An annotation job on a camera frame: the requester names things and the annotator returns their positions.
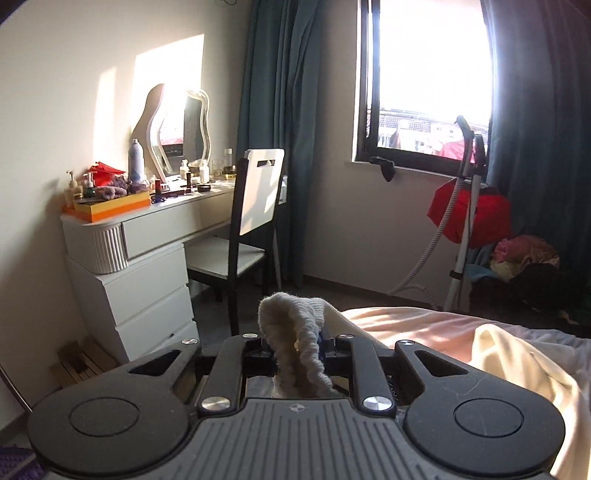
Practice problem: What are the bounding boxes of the orange box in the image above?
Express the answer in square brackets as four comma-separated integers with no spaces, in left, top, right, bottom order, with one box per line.
[62,192,151,223]

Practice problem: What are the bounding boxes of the teal left curtain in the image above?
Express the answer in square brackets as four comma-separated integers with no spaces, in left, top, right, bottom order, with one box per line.
[238,1,324,287]

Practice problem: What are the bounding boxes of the wooden crate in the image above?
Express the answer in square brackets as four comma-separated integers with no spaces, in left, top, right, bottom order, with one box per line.
[50,337,120,388]

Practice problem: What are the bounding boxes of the white black chair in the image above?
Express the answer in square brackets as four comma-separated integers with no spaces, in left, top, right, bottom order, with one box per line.
[185,149,286,336]

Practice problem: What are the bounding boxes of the wavy white mirror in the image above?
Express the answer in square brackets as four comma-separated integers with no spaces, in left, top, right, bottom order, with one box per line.
[130,84,211,189]

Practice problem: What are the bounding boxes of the teal curtain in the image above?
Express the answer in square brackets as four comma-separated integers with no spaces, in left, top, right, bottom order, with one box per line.
[238,1,324,287]
[479,0,591,278]

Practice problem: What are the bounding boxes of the dark framed window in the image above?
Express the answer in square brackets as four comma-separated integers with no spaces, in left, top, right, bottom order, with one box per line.
[356,1,494,176]

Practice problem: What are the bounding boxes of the teal right curtain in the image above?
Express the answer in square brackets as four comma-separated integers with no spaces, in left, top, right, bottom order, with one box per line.
[479,0,591,278]

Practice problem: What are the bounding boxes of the pastel bed sheet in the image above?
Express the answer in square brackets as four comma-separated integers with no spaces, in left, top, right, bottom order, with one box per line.
[342,307,590,370]

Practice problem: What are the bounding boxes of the pile of clothes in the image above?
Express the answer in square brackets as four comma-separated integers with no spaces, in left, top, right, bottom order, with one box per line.
[467,235,590,337]

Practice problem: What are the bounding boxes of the silver spray can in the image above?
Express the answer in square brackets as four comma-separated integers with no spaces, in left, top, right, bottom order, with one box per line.
[128,139,145,183]

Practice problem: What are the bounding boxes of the cream white trousers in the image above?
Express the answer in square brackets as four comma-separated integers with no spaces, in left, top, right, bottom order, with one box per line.
[259,292,590,479]

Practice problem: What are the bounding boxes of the red bag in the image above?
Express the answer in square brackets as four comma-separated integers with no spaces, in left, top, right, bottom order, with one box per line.
[427,180,512,249]

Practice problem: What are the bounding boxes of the white dressing table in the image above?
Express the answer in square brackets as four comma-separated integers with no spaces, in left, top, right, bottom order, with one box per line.
[61,181,233,363]

